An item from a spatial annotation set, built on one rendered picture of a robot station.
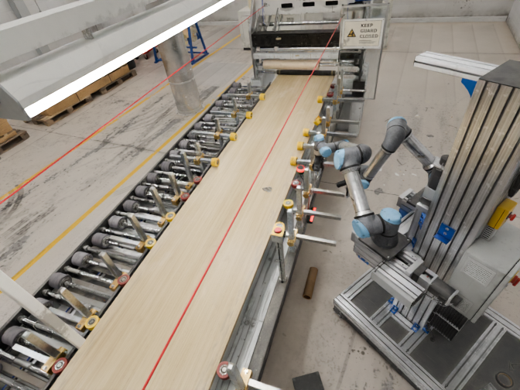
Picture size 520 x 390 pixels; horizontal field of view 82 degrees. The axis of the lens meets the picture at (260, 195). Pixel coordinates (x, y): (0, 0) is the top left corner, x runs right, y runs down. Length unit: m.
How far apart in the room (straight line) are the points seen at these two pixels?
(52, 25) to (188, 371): 1.56
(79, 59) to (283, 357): 2.40
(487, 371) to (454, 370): 0.22
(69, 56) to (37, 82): 0.11
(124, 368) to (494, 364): 2.35
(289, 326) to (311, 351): 0.26
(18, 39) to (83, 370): 1.66
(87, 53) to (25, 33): 0.14
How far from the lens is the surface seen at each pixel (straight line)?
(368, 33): 4.25
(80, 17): 0.97
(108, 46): 0.99
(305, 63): 4.50
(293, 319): 2.82
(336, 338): 2.77
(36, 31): 0.89
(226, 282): 1.99
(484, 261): 1.84
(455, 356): 2.71
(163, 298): 2.07
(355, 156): 1.84
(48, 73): 0.87
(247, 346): 2.10
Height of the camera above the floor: 2.56
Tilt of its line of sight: 42 degrees down
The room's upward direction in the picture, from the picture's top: 9 degrees counter-clockwise
